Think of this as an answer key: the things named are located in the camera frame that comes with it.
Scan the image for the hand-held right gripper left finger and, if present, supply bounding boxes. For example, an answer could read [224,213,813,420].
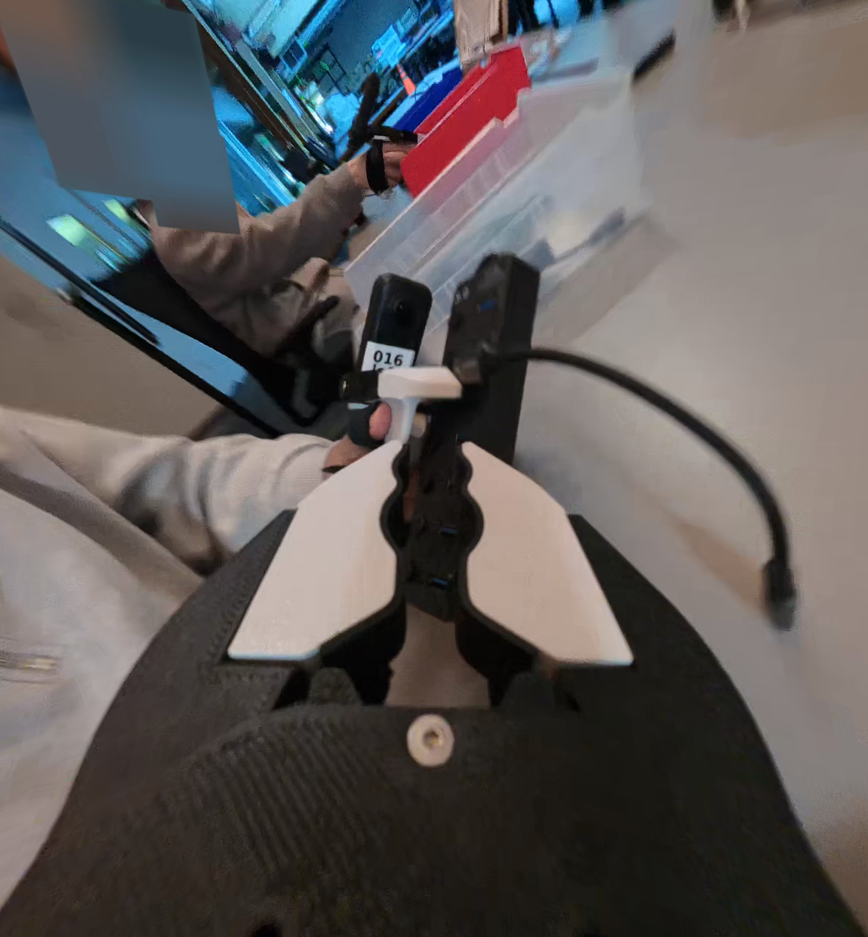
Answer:
[226,442,413,666]

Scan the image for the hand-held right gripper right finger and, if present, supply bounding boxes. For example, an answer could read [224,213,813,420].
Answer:
[462,441,636,667]

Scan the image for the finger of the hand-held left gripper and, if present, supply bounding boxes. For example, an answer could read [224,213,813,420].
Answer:
[377,365,466,401]

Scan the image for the black USB hub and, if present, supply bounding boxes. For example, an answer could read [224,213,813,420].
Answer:
[403,252,541,623]

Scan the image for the grey plug braided USB cable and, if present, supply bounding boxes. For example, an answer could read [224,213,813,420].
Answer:
[452,344,797,632]

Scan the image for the person's left forearm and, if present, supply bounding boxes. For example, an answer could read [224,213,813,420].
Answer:
[0,395,336,579]

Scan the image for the person's left hand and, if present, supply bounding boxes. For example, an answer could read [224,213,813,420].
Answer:
[323,401,394,473]

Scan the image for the clear plastic bin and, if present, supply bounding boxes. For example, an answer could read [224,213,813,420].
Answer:
[345,18,680,323]

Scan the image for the blue plastic bin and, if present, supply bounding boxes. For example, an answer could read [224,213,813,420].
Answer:
[390,66,468,133]

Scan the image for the red plastic bin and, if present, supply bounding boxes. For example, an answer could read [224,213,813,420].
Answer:
[401,42,534,197]

